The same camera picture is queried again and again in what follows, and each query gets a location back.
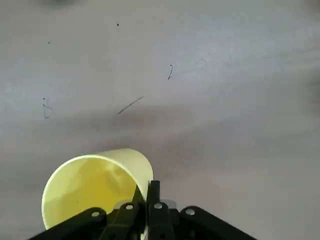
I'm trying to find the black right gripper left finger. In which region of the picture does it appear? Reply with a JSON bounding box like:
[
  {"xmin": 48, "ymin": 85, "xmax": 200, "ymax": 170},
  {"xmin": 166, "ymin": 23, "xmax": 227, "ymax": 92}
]
[{"xmin": 26, "ymin": 184, "xmax": 148, "ymax": 240}]

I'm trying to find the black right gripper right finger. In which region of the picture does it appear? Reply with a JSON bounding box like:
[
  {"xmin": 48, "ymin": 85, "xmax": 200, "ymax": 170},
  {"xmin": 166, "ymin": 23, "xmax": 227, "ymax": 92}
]
[{"xmin": 146, "ymin": 179, "xmax": 259, "ymax": 240}]

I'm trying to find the yellow plastic cup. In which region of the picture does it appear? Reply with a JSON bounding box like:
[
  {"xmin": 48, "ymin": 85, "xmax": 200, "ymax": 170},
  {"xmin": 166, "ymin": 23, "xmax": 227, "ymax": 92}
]
[{"xmin": 40, "ymin": 147, "xmax": 154, "ymax": 231}]

